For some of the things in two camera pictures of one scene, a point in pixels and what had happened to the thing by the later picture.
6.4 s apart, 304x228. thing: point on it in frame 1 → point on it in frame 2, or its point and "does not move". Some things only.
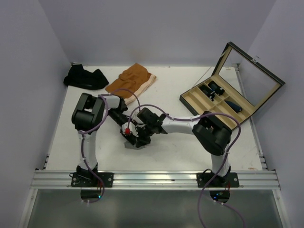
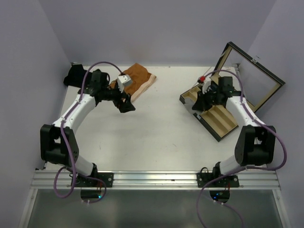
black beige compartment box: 239,83 does not move
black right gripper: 139,140 → 200,104
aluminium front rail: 155,180 does not move
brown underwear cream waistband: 136,78 does not move
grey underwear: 129,145 → 188,104
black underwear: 78,77 does not move
